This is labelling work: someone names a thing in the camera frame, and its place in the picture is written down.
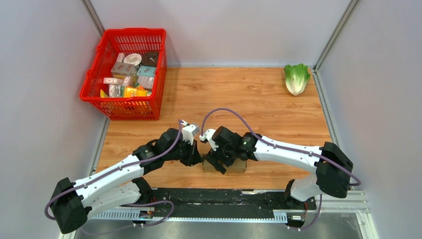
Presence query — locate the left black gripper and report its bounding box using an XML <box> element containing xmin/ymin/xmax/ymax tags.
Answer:
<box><xmin>164</xmin><ymin>137</ymin><xmax>204</xmax><ymax>167</ymax></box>

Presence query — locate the brown cardboard paper box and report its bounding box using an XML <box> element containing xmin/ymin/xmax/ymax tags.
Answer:
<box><xmin>203</xmin><ymin>159</ymin><xmax>247</xmax><ymax>174</ymax></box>

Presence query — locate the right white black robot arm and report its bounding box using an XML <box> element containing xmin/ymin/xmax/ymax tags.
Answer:
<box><xmin>200</xmin><ymin>126</ymin><xmax>353</xmax><ymax>209</ymax></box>

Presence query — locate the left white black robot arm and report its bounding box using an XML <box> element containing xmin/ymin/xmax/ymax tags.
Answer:
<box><xmin>45</xmin><ymin>124</ymin><xmax>202</xmax><ymax>234</ymax></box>

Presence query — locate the teal small box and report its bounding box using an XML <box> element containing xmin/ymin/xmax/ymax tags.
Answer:
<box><xmin>136</xmin><ymin>65</ymin><xmax>157</xmax><ymax>77</ymax></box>

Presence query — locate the pink grey carton box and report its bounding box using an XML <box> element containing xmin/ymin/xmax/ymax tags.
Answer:
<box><xmin>110</xmin><ymin>62</ymin><xmax>137</xmax><ymax>76</ymax></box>

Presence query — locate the pink white small box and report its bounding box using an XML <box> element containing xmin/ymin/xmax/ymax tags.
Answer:
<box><xmin>103</xmin><ymin>77</ymin><xmax>123</xmax><ymax>85</ymax></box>

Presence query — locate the orange yellow snack packet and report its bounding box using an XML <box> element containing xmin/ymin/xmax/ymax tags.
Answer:
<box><xmin>123</xmin><ymin>87</ymin><xmax>152</xmax><ymax>98</ymax></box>

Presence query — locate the red plastic shopping basket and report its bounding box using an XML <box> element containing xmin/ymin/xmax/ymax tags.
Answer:
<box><xmin>80</xmin><ymin>28</ymin><xmax>167</xmax><ymax>120</ymax></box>

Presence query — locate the green lettuce head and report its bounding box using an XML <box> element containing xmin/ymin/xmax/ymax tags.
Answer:
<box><xmin>284</xmin><ymin>63</ymin><xmax>311</xmax><ymax>96</ymax></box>

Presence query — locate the dark brown round item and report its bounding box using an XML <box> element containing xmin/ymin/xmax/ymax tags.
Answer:
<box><xmin>141</xmin><ymin>51</ymin><xmax>160</xmax><ymax>67</ymax></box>

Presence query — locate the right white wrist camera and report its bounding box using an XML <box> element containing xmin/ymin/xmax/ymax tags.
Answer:
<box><xmin>199</xmin><ymin>129</ymin><xmax>218</xmax><ymax>151</ymax></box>

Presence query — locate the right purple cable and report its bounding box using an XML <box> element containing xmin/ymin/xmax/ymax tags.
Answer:
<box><xmin>200</xmin><ymin>108</ymin><xmax>362</xmax><ymax>187</ymax></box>

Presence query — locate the purple cable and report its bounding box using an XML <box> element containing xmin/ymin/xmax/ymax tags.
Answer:
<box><xmin>200</xmin><ymin>108</ymin><xmax>362</xmax><ymax>187</ymax></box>
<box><xmin>44</xmin><ymin>119</ymin><xmax>184</xmax><ymax>221</ymax></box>

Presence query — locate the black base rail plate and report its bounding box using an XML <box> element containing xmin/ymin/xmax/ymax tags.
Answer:
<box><xmin>137</xmin><ymin>188</ymin><xmax>317</xmax><ymax>219</ymax></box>

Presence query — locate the white perforated cable tray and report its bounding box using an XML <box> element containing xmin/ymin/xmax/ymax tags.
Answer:
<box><xmin>96</xmin><ymin>211</ymin><xmax>288</xmax><ymax>222</ymax></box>

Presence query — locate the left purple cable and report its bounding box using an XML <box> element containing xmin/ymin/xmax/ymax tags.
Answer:
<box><xmin>44</xmin><ymin>119</ymin><xmax>184</xmax><ymax>221</ymax></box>

